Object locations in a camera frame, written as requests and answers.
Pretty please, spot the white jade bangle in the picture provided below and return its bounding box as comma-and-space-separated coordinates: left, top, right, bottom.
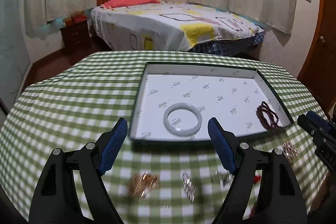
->
163, 103, 203, 135

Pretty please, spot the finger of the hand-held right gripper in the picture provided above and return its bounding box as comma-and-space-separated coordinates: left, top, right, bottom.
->
297, 114, 319, 136
307, 110, 332, 128

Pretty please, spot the dark wooden nightstand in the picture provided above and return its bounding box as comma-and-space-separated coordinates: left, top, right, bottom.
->
60, 21, 91, 50

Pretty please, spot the white wardrobe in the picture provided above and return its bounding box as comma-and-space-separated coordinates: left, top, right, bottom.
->
0, 0, 33, 109

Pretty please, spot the green checked tablecloth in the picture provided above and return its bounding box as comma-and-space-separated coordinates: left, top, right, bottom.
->
0, 50, 331, 224

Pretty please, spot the dark red bead bracelet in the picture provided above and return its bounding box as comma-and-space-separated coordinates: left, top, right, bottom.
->
256, 101, 280, 131

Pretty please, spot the teal cloth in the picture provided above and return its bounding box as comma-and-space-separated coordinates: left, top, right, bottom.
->
38, 16, 66, 33

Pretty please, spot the gold flower brooch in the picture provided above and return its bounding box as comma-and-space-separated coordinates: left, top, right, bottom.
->
282, 142, 299, 163

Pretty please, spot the printed white bedsheet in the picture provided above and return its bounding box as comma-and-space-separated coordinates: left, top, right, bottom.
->
89, 0, 264, 52

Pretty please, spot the blue plaid mattress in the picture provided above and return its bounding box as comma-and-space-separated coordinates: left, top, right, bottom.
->
189, 32, 264, 57

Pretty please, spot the wooden door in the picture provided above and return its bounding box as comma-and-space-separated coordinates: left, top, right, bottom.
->
298, 0, 336, 114

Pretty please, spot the red box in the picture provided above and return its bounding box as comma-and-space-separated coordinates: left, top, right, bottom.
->
73, 12, 86, 24

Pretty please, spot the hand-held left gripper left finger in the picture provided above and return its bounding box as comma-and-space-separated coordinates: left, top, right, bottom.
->
30, 117, 129, 224

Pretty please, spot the pink pillow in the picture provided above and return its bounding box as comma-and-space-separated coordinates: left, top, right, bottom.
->
101, 0, 160, 9

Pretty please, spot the silver pearl flower brooch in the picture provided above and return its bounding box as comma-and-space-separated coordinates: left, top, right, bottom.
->
211, 172, 233, 186

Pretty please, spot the green jewelry box white inside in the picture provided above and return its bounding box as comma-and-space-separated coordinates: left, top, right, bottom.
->
129, 62, 294, 147

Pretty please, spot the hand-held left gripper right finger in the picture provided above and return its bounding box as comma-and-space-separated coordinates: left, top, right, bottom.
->
207, 117, 307, 224

